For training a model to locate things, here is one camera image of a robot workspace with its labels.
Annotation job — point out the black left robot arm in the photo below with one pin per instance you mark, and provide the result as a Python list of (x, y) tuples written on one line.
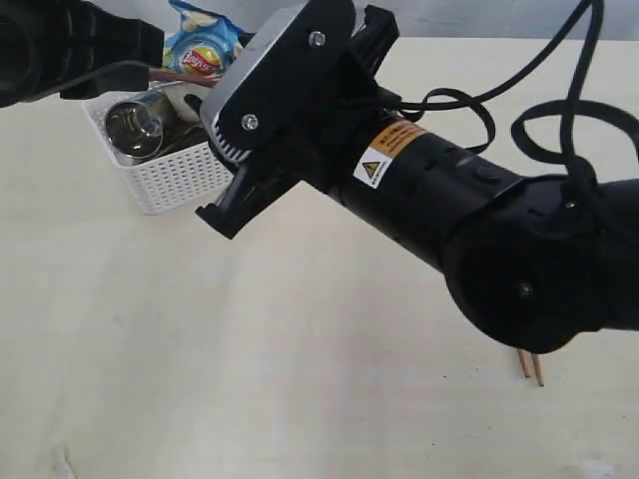
[(19, 63)]

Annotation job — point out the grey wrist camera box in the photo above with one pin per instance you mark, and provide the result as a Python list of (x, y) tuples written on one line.
[(275, 73)]

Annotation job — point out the brown wooden chopstick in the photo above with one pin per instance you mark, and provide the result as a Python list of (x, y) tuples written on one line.
[(538, 369)]

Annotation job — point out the dark wooden spoon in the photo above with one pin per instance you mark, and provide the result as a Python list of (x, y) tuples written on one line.
[(161, 75)]

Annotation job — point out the white plastic woven basket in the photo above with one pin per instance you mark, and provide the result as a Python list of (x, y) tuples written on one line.
[(166, 182)]

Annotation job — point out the light wooden chopstick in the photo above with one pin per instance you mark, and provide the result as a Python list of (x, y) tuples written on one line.
[(524, 362)]

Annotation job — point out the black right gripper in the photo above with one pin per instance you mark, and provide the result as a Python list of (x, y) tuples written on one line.
[(298, 151)]

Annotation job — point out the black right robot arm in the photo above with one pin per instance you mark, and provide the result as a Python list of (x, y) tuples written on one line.
[(530, 261)]

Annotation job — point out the blue Lays chip bag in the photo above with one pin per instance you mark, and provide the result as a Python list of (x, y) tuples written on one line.
[(206, 43)]

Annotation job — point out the stainless steel cup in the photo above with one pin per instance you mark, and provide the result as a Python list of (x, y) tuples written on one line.
[(137, 128)]

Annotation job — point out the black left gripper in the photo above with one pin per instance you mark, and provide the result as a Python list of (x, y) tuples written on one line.
[(84, 51)]

